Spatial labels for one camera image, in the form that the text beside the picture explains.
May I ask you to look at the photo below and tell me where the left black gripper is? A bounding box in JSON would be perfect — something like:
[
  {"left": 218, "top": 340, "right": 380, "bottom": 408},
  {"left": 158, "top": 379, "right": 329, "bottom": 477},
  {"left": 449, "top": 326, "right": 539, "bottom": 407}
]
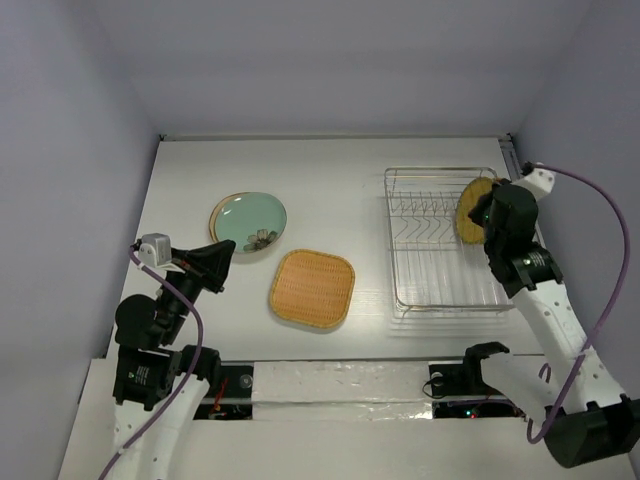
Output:
[{"left": 159, "top": 236, "right": 236, "bottom": 340}]

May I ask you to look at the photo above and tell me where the yellow plate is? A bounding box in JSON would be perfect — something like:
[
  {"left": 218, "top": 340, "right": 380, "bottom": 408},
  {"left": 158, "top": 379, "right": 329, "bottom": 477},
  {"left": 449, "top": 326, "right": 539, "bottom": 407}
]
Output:
[
  {"left": 269, "top": 249, "right": 356, "bottom": 330},
  {"left": 455, "top": 177, "right": 494, "bottom": 245}
]

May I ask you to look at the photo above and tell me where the beige bird pattern plate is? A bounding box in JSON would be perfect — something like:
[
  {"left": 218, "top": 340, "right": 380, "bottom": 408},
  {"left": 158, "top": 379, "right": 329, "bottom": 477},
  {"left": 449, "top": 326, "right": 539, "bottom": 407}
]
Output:
[{"left": 208, "top": 191, "right": 289, "bottom": 255}]

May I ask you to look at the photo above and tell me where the green flower plate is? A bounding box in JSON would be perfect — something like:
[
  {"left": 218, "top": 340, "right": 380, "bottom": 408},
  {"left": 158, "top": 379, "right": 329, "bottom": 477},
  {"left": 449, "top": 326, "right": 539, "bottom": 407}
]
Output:
[{"left": 211, "top": 192, "right": 288, "bottom": 252}]

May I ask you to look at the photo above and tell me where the wire dish rack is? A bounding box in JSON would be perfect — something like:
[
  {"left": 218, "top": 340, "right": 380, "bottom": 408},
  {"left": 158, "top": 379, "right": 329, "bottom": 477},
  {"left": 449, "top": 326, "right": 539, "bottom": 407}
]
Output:
[{"left": 384, "top": 167, "right": 513, "bottom": 316}]

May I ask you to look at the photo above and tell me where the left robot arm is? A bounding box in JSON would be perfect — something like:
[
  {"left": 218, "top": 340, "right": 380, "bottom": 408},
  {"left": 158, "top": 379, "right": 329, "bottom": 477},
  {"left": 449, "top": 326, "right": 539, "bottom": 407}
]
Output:
[{"left": 100, "top": 233, "right": 236, "bottom": 479}]

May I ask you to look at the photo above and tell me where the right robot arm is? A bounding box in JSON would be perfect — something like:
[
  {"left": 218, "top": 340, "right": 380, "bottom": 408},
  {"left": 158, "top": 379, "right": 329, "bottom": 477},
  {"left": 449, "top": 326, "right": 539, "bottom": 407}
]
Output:
[{"left": 460, "top": 181, "right": 639, "bottom": 468}]

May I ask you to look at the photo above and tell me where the white foam block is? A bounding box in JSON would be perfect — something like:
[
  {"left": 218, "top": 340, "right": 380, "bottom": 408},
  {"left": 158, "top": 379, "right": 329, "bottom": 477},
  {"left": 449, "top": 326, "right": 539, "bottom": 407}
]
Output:
[{"left": 251, "top": 361, "right": 433, "bottom": 422}]

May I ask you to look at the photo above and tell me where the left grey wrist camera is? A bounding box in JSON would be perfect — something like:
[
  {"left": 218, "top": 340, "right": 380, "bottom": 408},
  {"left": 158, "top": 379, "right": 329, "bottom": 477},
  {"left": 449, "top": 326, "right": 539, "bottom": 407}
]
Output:
[{"left": 134, "top": 233, "right": 173, "bottom": 270}]

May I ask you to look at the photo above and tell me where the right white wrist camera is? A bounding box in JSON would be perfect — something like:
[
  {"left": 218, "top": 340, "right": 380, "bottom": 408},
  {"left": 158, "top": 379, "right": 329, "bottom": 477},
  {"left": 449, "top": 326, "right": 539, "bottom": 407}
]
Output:
[{"left": 515, "top": 162, "right": 555, "bottom": 201}]

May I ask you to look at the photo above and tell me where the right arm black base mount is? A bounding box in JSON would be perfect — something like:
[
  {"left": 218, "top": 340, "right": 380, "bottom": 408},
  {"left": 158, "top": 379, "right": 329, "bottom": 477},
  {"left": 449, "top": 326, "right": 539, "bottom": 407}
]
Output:
[{"left": 422, "top": 341, "right": 510, "bottom": 400}]

